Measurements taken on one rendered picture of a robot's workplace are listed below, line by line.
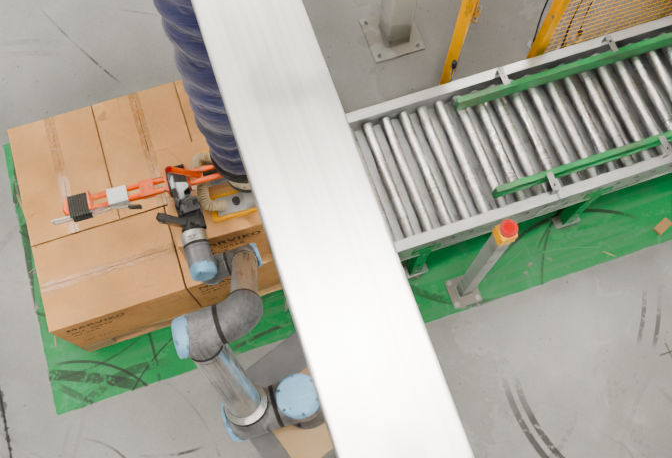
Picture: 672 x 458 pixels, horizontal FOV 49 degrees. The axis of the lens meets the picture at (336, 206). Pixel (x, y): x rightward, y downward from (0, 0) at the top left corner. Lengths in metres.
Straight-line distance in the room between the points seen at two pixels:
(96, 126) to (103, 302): 0.84
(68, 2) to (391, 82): 1.94
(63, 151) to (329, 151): 3.01
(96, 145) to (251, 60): 2.90
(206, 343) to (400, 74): 2.48
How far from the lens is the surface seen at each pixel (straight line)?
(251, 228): 2.74
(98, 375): 3.84
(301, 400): 2.57
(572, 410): 3.82
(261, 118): 0.66
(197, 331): 2.09
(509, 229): 2.81
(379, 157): 3.37
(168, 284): 3.26
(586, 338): 3.89
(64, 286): 3.39
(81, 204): 2.71
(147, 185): 2.68
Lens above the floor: 3.64
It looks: 70 degrees down
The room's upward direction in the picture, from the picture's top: straight up
